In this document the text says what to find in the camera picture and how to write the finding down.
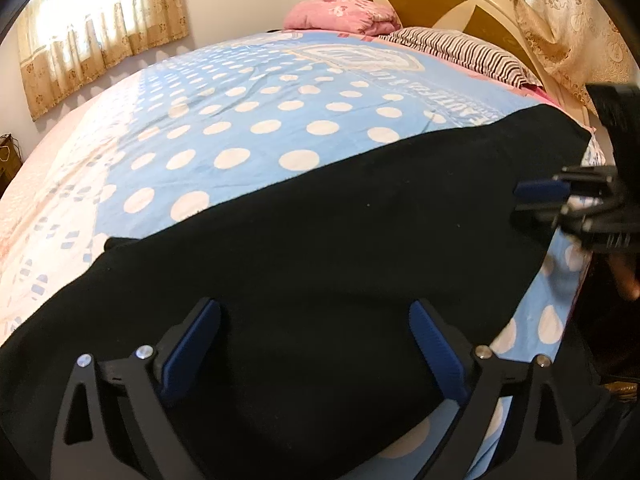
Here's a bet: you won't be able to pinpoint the blue pink patterned bedsheet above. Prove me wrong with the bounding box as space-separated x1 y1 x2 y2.
0 29 608 480

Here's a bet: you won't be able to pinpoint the striped pillow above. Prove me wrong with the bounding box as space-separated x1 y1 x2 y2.
380 26 542 88

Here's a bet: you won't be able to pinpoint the dark wooden desk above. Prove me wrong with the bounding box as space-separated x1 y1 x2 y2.
0 133 23 196

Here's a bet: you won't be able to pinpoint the cream brown wooden headboard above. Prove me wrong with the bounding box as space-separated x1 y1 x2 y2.
371 0 589 126

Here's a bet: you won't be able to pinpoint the pink floral folded quilt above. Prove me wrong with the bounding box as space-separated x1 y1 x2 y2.
283 0 401 37

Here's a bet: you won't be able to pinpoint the person right hand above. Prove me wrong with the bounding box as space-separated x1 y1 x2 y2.
608 254 640 301

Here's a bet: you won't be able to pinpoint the beige far window curtain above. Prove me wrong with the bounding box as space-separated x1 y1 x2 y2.
16 0 189 120

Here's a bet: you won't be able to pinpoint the beige curtain beside headboard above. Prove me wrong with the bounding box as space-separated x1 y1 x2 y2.
513 0 638 112

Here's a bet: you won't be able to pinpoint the black pants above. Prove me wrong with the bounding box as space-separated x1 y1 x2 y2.
1 105 591 479

